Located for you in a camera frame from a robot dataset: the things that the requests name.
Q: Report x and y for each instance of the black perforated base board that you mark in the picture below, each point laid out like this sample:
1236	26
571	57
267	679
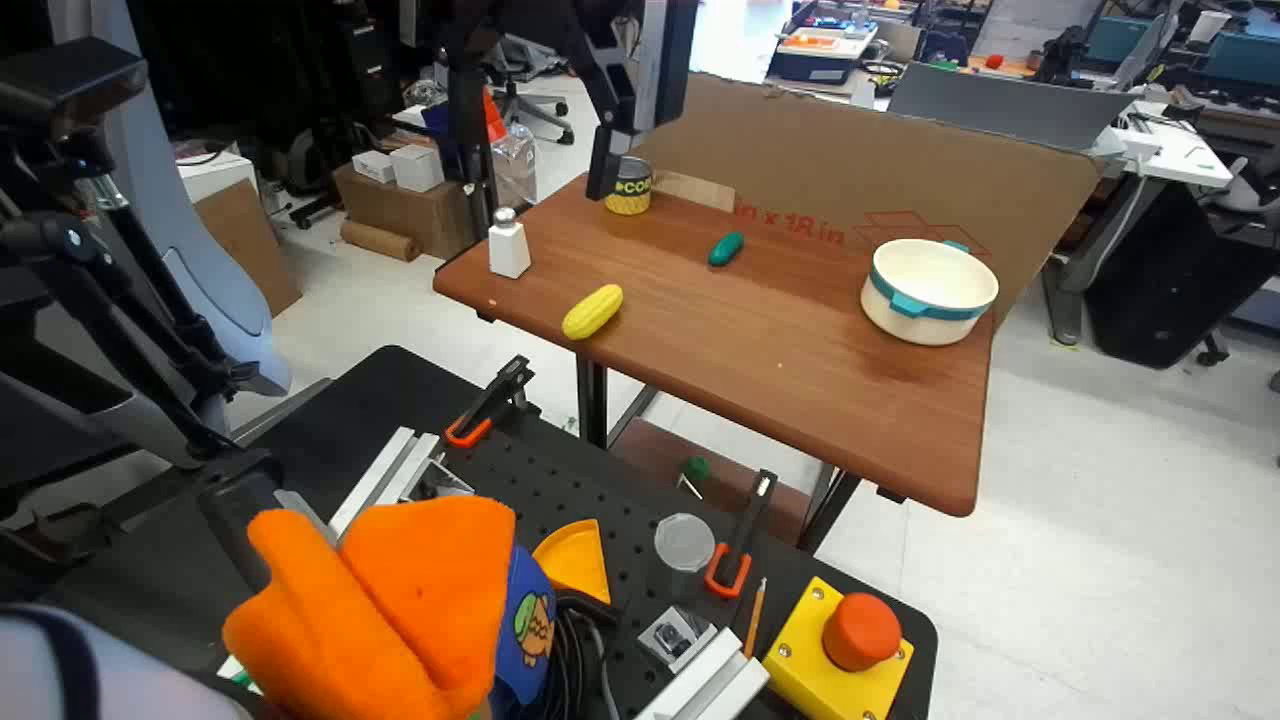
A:
387	393

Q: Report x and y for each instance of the orange plush cloth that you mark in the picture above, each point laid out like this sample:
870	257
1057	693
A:
387	602

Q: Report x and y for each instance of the teal green toy vegetable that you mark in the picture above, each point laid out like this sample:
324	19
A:
725	248

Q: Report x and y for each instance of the yellow emergency stop box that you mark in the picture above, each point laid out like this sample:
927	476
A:
815	666

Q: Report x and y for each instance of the tall brown cardboard box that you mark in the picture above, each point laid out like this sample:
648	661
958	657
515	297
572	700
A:
246	235

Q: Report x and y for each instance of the wooden pencil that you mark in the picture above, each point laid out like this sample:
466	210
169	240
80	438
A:
756	616

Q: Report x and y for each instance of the yellow toy corn cob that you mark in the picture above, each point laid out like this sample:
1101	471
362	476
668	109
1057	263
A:
592	311

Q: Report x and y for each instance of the brown cardboard sheet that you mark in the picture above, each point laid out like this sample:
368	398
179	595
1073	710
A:
852	167

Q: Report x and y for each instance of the blue cap with patch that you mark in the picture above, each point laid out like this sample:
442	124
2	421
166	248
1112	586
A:
530	625

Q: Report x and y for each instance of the black camera tripod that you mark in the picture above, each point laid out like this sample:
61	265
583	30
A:
80	304

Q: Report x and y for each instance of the grey blue draped cloth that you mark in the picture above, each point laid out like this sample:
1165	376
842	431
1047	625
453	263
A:
175	215

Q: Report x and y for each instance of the black bag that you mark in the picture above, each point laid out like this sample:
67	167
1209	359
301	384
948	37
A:
1172	282

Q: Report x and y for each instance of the white plastic bottle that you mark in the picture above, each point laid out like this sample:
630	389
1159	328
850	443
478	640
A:
508	248

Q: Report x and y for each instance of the open brown cardboard box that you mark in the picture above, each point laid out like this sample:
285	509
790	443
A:
402	215

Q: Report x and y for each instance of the aluminium profile rail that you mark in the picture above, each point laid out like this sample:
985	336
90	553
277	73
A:
387	483
704	683

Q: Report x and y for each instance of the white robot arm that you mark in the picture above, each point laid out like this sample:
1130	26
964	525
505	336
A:
32	675

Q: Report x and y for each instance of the black table leg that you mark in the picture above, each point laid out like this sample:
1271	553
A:
592	401
825	513

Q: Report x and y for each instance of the grey round disc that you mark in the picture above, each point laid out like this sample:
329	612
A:
687	542

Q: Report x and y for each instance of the yellow wedge piece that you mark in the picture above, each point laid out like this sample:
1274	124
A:
583	561

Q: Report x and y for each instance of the orange and black spring clamp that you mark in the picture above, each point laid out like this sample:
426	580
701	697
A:
491	401
739	542

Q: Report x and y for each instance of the small square printed tag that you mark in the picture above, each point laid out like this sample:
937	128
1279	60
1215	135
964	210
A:
668	639

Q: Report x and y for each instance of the grey office desk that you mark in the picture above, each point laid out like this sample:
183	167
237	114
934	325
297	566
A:
1013	106

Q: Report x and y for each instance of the white bowl with teal band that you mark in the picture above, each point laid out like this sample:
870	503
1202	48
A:
927	297

